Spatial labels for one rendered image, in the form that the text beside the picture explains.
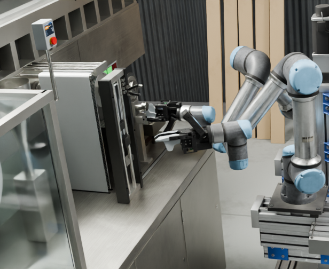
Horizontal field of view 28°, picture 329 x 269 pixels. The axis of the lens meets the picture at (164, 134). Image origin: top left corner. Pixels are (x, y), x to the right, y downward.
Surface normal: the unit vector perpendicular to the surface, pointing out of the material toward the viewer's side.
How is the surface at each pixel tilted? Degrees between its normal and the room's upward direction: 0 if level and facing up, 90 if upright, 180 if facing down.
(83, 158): 90
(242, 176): 0
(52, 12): 90
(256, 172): 0
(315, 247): 90
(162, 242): 90
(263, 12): 77
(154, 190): 0
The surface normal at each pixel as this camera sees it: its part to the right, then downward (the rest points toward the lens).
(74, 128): -0.36, 0.40
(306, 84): 0.08, 0.26
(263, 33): -0.36, 0.19
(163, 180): -0.11, -0.91
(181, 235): 0.92, 0.04
